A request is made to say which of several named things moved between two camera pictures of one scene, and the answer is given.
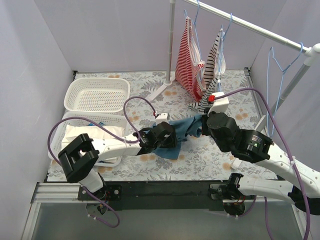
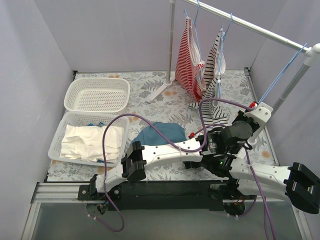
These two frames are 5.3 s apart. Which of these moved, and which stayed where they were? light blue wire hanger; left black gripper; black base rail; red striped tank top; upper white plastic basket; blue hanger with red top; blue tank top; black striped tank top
Moved: light blue wire hanger; left black gripper; blue tank top
Stayed: blue hanger with red top; black base rail; black striped tank top; upper white plastic basket; red striped tank top
